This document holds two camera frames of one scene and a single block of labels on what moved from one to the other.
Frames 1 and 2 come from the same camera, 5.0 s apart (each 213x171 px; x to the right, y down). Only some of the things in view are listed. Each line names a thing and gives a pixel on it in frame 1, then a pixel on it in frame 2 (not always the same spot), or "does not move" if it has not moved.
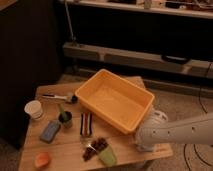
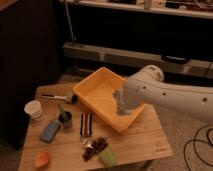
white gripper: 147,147 to 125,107
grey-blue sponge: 50,131 does not move
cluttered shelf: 188,8 does not move
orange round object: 42,159 does not move
